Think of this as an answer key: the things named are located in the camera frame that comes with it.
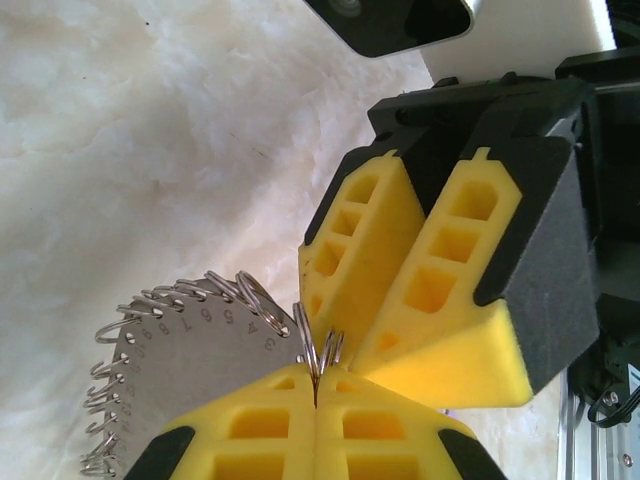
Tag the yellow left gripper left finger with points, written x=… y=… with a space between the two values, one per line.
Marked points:
x=260 y=450

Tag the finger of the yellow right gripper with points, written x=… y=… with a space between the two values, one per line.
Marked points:
x=490 y=300
x=370 y=280

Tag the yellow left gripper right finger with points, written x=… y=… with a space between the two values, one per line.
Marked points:
x=380 y=450

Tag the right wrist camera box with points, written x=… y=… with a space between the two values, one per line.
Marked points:
x=400 y=30

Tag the aluminium table edge rail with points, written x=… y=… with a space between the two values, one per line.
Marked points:
x=600 y=450

